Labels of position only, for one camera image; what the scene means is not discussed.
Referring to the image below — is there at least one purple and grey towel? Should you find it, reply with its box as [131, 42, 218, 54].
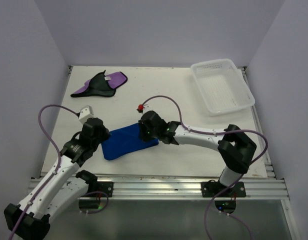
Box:
[70, 70, 128, 98]

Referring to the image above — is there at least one aluminium frame rail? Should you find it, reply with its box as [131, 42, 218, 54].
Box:
[23, 174, 290, 203]

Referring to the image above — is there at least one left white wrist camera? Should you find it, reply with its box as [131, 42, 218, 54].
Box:
[78, 105, 94, 125]

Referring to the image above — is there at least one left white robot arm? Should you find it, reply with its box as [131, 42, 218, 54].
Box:
[3, 117, 110, 240]

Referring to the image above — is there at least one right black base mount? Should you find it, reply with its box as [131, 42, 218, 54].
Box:
[200, 180, 247, 198]

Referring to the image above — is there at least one blue towel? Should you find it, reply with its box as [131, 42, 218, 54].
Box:
[101, 123, 159, 161]

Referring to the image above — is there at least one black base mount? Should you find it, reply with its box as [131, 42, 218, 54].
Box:
[94, 181, 114, 198]
[200, 180, 247, 198]

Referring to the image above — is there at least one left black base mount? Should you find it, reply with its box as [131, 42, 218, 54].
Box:
[94, 181, 114, 198]

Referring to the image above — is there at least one white plastic basket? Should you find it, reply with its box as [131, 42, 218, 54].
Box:
[190, 58, 255, 116]

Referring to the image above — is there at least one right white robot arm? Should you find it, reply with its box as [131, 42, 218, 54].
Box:
[138, 110, 257, 197]

